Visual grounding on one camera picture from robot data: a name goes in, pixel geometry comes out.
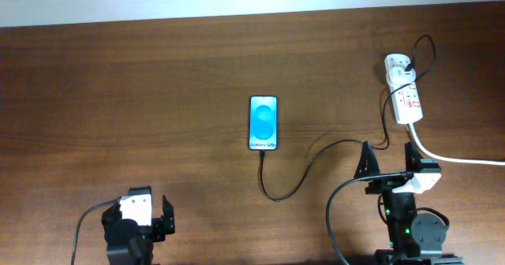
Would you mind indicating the white USB charger adapter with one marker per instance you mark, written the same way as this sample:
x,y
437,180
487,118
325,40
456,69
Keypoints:
x,y
397,76

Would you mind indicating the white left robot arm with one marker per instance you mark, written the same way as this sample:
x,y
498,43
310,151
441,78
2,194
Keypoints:
x,y
138,251

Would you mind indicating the blue Galaxy smartphone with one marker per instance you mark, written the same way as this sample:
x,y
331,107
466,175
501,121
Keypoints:
x,y
263,123

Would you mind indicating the white power strip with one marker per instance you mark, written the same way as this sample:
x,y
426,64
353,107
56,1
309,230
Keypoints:
x,y
405,98

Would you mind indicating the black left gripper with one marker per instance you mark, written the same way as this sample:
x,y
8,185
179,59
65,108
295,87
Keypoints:
x,y
158,225

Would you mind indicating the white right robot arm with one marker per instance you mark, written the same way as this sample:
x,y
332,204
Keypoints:
x,y
416,234

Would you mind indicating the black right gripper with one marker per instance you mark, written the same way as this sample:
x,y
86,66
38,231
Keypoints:
x,y
389,183

